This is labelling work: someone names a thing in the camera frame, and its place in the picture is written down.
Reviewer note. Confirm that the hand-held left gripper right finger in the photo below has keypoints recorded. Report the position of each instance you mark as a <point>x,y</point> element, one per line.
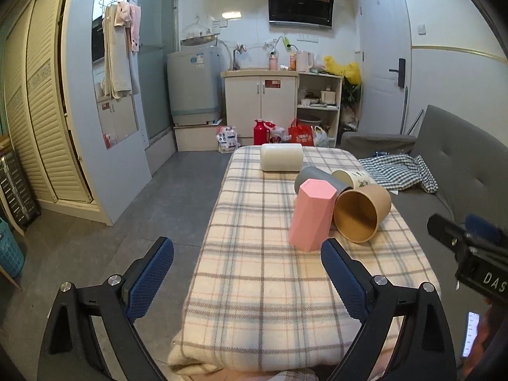
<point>343,281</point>

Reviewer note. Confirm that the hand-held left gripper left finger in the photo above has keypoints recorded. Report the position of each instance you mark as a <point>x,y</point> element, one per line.
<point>151,280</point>

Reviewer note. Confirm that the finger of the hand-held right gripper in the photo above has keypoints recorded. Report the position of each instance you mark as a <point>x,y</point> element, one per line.
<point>446,228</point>
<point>482,226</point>

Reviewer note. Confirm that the brown paper cup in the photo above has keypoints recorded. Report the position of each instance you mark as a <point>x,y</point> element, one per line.
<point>363,214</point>

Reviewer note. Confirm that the pink hexagonal cup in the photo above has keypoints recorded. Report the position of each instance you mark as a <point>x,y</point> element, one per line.
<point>311,214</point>

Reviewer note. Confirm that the white printed paper cup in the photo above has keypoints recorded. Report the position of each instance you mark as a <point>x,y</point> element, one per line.
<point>357,178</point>

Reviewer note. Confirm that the grey cup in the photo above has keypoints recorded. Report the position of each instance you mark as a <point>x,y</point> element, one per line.
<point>313,174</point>

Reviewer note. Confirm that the white ribbed cup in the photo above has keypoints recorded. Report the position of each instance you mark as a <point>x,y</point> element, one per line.
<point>281,158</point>

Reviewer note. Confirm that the smartphone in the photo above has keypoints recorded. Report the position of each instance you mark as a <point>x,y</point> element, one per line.
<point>470,333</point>

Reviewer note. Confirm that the grey sofa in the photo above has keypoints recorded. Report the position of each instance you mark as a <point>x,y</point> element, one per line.
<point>456,158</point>

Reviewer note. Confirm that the blue checked cloth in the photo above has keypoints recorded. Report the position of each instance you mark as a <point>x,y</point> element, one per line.
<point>393,168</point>

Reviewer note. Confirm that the plaid blanket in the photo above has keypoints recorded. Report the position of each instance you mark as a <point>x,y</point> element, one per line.
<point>258,246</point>

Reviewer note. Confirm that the blue laundry basket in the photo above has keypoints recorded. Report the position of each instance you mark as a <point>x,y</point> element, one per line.
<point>10,250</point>

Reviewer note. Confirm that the white plastic bag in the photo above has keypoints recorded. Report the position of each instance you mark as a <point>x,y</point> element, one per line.
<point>321,139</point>

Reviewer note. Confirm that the red shopping bag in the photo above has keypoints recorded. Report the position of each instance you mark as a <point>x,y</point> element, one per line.
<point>301,137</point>

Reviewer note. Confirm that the white open shelf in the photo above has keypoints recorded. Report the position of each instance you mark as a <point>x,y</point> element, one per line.
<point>340,111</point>

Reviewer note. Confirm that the white printed packet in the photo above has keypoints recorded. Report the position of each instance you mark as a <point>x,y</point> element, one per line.
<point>227,139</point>

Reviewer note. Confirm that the dark suitcase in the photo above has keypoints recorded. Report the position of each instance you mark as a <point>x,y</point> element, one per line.
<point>16,190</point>

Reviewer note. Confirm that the grey pot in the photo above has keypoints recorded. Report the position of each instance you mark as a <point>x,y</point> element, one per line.
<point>309,121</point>

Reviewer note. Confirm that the red thermos jug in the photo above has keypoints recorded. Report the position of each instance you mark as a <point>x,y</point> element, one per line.
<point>262,133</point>

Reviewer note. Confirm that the yellow plastic bag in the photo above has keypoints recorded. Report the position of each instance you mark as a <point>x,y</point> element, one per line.
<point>349,71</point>

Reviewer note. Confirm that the white sink cabinet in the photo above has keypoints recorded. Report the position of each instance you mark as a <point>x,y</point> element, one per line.
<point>254,107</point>

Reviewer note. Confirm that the washing machine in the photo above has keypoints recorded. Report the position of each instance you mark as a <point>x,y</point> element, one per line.
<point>194,83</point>

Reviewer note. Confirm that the louvered wardrobe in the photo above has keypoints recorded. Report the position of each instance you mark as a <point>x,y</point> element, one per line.
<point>43,107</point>

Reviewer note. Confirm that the white door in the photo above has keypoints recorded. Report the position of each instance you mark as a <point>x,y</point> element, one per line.
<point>381,27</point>

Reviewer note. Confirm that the white towel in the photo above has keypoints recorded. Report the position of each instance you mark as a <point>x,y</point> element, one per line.
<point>117,63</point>

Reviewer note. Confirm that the pink electric kettle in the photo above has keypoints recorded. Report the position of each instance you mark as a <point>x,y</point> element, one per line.
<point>303,61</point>

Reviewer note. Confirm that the frosted glass sliding door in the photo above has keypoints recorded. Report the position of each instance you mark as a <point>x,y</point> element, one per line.
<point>156,59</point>

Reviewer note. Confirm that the orange bottle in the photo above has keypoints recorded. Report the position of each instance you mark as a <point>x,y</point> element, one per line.
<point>293,62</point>

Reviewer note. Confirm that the pink bottle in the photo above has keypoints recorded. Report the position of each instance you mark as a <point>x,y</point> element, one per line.
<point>272,62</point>

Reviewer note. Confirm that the metal faucet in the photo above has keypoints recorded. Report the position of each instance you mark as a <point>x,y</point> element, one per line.
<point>237,57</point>

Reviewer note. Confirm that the white basin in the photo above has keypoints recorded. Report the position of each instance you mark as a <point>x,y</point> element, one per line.
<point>197,41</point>

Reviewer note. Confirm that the pink towel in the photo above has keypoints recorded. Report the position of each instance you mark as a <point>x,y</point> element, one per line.
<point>135,27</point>

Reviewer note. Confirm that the wall mirror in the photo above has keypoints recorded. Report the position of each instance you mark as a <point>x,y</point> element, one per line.
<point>119,123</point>

